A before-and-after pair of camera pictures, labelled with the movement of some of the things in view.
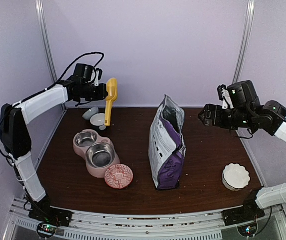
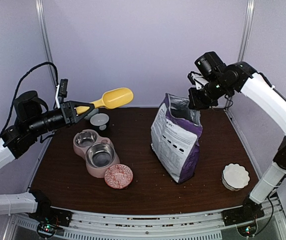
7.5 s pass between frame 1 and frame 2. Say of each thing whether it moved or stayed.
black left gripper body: moved
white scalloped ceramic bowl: stayed
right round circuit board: stayed
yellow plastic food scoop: moved
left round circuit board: stayed
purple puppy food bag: moved
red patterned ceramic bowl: stayed
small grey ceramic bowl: stayed
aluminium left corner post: stayed
